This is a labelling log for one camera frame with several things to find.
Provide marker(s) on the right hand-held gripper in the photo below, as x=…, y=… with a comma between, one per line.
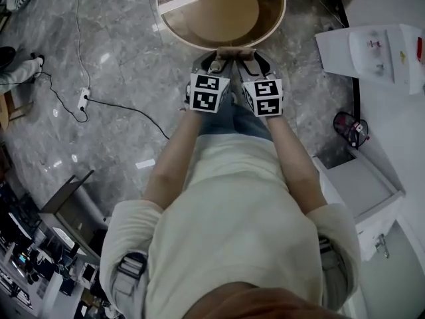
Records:
x=265, y=100

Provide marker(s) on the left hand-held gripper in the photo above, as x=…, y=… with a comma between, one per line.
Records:
x=206, y=95

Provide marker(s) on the person's right forearm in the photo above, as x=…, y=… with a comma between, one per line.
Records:
x=295, y=165

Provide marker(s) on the person's left forearm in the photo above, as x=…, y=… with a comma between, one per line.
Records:
x=172, y=165

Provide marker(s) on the blue jeans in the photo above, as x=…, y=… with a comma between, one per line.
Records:
x=242, y=121

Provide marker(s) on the black mesh pouch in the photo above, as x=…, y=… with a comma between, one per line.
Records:
x=350, y=128

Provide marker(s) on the white power strip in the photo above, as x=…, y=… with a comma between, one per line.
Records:
x=83, y=99

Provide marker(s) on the white drawer cabinet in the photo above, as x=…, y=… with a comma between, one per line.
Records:
x=362, y=184

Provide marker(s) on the cream shirt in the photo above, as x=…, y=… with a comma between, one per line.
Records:
x=232, y=228

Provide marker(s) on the grey cardboard box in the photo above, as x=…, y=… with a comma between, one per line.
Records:
x=71, y=208

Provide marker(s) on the wooden stool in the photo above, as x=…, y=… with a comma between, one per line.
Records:
x=13, y=108

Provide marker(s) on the cluttered workbench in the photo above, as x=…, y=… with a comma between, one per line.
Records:
x=30, y=261

